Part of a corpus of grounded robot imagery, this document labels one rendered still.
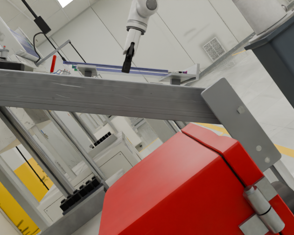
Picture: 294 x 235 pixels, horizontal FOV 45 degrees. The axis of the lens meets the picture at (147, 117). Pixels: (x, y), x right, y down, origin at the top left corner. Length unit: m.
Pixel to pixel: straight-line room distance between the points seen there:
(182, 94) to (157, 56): 8.19
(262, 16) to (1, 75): 0.92
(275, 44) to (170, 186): 1.10
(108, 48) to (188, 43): 1.95
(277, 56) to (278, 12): 0.15
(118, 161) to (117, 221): 1.89
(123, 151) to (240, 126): 1.53
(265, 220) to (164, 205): 0.05
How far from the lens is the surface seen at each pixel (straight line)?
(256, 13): 1.30
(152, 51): 8.80
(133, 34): 1.44
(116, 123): 5.63
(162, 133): 1.55
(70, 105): 0.62
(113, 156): 2.09
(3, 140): 2.18
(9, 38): 2.29
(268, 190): 0.20
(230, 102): 0.59
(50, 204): 2.20
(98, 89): 0.61
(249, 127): 0.61
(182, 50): 8.91
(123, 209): 0.22
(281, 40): 1.28
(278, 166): 0.64
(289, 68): 1.28
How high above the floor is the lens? 0.83
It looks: 5 degrees down
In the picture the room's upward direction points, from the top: 37 degrees counter-clockwise
